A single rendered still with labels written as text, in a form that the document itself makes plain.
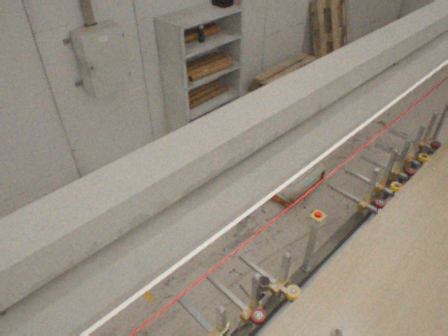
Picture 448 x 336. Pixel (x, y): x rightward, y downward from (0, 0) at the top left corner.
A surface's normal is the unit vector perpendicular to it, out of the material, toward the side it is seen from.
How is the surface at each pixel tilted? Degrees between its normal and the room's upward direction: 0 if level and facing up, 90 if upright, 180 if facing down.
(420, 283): 0
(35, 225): 0
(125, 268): 61
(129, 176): 0
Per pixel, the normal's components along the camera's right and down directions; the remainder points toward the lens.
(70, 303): 0.60, 0.02
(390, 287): 0.00, -0.77
